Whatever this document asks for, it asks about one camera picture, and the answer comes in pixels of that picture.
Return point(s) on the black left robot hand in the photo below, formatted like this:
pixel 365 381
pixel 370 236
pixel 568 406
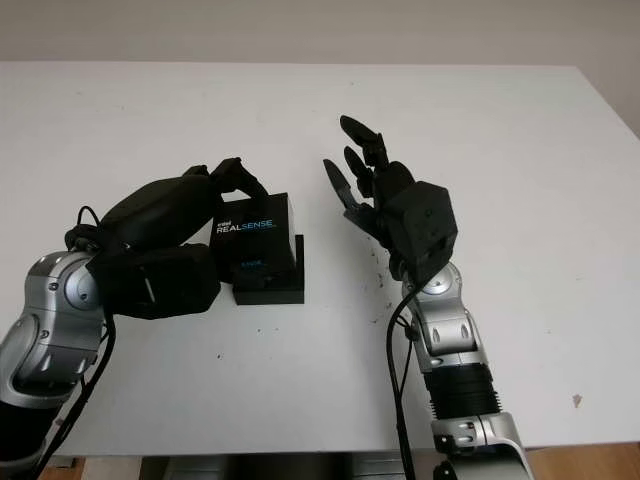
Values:
pixel 160 210

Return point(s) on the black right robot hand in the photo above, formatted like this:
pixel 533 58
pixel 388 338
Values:
pixel 397 180

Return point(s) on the black RealSense box lid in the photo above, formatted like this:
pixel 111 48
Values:
pixel 260 245

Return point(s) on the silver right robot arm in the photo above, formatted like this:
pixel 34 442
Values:
pixel 450 335

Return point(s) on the dark grey robot torso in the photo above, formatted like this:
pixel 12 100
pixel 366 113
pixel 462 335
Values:
pixel 280 462

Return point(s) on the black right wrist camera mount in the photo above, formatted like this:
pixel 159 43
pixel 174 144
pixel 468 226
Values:
pixel 425 225

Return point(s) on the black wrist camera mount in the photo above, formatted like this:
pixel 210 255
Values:
pixel 425 225
pixel 170 285

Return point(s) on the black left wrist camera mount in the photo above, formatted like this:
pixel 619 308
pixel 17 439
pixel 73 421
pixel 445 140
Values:
pixel 170 285

